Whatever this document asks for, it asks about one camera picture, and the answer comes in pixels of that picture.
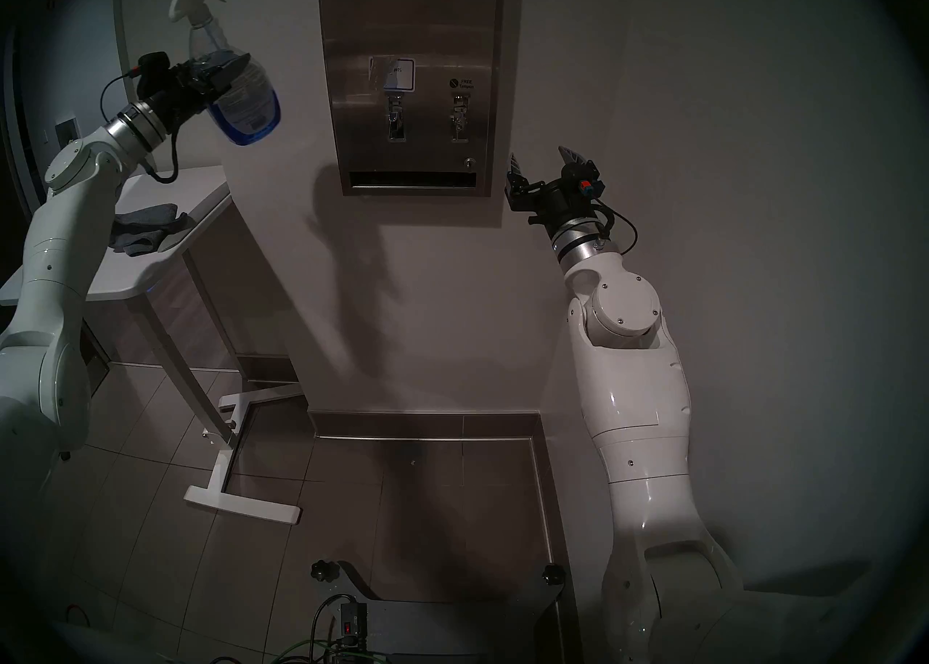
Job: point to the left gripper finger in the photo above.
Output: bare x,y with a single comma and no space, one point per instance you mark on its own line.
218,78
210,59

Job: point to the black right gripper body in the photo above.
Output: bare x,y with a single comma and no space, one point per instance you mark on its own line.
548,204

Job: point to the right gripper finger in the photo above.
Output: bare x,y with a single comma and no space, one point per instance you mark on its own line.
573,158
518,173

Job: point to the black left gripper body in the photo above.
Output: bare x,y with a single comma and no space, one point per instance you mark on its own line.
178,96

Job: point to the clear spray cleaner bottle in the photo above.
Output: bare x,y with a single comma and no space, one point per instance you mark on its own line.
247,111

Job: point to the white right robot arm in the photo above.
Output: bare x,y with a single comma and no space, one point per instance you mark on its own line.
639,394

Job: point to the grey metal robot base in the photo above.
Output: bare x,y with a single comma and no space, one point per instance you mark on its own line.
450,626

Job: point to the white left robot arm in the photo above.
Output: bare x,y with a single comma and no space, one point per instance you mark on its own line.
58,234

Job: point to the chrome dispenser lever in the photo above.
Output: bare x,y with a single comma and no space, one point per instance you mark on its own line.
395,122
459,122

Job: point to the white side table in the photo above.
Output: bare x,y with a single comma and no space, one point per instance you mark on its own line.
196,194

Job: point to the dark grey cloth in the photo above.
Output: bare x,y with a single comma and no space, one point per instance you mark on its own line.
145,231

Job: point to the blue bordered white sticker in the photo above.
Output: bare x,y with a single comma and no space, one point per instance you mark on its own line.
395,75

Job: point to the black star knob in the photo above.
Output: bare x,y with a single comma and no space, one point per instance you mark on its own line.
553,573
324,570

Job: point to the black power box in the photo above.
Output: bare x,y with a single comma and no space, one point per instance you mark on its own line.
353,620

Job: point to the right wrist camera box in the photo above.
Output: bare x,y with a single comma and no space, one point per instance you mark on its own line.
588,182

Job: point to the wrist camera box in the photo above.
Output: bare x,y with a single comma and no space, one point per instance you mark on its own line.
588,182
154,69

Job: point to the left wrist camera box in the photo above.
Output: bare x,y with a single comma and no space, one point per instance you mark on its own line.
154,69

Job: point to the stainless steel wall dispenser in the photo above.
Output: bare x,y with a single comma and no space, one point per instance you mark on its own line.
414,17

